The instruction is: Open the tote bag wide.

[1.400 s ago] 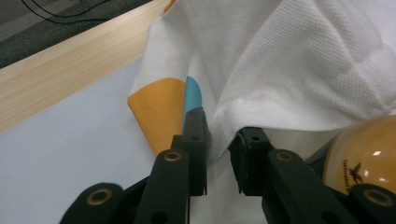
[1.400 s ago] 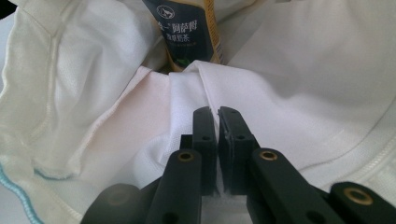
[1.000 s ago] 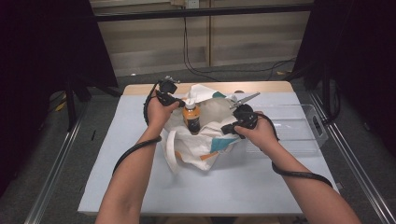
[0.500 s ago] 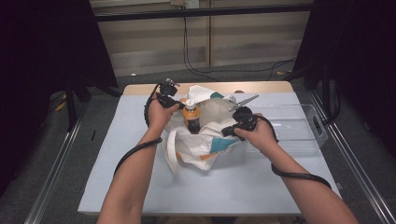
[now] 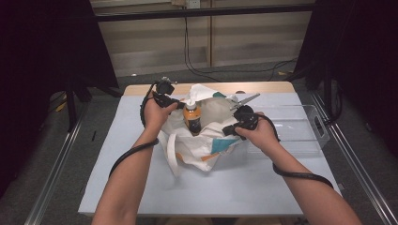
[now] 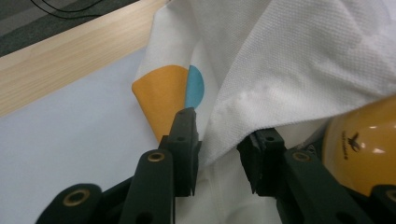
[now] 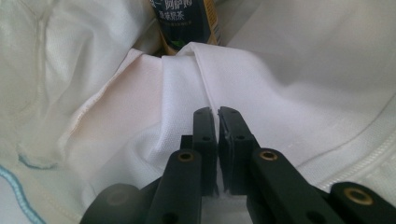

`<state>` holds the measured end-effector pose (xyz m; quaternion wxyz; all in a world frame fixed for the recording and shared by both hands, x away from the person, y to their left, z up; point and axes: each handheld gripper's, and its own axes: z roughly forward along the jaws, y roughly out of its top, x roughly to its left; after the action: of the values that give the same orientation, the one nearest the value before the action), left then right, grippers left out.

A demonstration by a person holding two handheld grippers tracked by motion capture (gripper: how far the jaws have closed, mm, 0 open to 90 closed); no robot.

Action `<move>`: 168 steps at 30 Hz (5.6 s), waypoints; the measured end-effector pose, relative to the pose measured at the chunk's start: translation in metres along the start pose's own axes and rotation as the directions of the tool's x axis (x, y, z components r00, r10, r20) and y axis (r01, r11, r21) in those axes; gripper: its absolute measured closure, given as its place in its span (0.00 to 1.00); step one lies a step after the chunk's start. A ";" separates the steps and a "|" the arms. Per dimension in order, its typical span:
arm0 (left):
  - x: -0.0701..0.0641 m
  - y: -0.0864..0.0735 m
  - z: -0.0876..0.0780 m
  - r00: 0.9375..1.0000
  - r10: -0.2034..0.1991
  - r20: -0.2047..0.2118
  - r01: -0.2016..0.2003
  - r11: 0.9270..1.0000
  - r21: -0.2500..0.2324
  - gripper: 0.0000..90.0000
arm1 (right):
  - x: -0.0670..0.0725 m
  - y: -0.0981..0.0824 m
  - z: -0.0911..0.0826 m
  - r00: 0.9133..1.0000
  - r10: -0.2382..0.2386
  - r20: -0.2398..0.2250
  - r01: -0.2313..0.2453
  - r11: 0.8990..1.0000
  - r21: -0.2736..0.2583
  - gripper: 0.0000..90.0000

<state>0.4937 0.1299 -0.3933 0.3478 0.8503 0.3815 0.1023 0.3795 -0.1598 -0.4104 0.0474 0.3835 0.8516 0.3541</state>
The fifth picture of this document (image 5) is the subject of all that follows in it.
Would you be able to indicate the small black floor marker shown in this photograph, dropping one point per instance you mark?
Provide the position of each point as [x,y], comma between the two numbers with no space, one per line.
[94,135]

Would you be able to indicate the clear plastic storage bin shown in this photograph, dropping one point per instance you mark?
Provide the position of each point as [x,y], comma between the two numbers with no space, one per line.
[300,125]

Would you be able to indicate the yellow floor tape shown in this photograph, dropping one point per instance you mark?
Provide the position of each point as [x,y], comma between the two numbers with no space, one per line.
[61,107]

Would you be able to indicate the white green orange tote bag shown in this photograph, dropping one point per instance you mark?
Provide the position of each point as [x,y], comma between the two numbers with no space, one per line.
[194,150]

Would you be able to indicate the pale blue table mat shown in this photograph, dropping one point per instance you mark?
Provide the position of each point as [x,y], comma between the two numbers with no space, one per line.
[131,109]

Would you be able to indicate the orange drink bottle white cap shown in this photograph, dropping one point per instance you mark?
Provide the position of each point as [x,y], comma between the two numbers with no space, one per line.
[191,118]

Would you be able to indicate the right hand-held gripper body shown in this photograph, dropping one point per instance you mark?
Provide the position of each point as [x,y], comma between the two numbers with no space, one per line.
[247,117]

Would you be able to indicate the silver floor rail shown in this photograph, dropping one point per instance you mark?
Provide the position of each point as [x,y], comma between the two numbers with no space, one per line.
[53,178]
[359,165]

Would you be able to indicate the black metal stand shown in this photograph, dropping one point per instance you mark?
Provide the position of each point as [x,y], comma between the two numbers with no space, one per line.
[328,90]
[71,106]

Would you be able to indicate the white wall socket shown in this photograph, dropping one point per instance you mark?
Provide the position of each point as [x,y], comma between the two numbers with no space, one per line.
[193,3]

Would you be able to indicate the black curtain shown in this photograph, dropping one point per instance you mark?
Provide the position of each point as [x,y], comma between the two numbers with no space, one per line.
[359,62]
[47,62]

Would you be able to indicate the black horizontal bar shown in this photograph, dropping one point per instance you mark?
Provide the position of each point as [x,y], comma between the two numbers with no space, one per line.
[203,12]

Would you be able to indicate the person's right hand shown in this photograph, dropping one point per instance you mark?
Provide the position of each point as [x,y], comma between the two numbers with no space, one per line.
[264,134]

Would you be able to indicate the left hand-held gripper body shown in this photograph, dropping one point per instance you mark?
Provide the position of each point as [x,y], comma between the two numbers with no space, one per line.
[164,90]

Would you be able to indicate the person's left hand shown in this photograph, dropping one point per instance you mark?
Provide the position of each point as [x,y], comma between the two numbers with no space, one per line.
[155,118]

